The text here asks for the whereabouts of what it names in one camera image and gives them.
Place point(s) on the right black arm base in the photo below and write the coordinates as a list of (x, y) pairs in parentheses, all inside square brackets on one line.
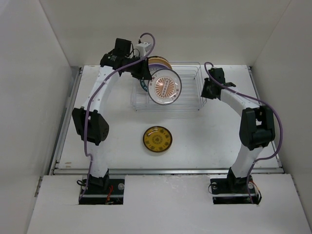
[(224, 193)]

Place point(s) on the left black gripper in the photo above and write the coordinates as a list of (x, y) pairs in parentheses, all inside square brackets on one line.
[(144, 72)]

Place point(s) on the white blue rimmed plate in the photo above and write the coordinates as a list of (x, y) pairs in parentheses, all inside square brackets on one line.
[(143, 84)]

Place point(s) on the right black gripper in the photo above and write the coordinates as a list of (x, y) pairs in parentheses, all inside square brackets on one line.
[(204, 93)]

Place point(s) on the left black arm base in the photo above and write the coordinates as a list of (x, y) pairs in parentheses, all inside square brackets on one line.
[(112, 195)]

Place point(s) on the metal table edge rail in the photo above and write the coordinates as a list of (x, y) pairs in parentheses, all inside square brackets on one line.
[(58, 171)]

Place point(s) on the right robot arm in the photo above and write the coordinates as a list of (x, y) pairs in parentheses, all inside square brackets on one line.
[(256, 129)]

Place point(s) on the white orange sunburst plate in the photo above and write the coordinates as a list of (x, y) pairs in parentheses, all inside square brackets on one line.
[(165, 87)]

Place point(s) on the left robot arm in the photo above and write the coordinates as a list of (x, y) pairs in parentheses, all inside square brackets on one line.
[(89, 122)]

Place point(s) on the purple plate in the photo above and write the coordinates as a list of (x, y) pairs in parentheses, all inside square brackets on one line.
[(156, 66)]

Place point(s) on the tan plate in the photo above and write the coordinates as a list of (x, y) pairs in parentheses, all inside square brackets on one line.
[(158, 60)]

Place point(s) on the white wire dish rack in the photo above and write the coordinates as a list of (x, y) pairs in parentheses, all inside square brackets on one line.
[(190, 98)]

